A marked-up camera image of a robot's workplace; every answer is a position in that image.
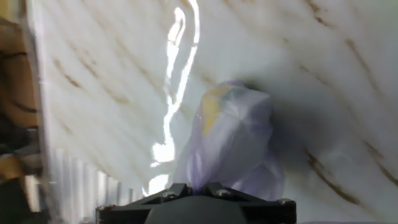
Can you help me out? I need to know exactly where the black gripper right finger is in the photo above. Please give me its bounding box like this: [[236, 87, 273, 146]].
[[201, 181, 297, 224]]

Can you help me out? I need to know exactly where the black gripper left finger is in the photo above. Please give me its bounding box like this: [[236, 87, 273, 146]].
[[95, 182, 192, 224]]

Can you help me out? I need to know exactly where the transparent purple plastic bag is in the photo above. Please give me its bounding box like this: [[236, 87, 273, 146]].
[[172, 78, 286, 202]]

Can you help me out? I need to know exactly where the yellow block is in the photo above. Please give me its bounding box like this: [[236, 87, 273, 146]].
[[200, 85, 234, 137]]

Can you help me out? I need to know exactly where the white marble pattern board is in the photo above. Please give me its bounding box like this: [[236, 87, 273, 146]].
[[26, 0, 398, 224]]

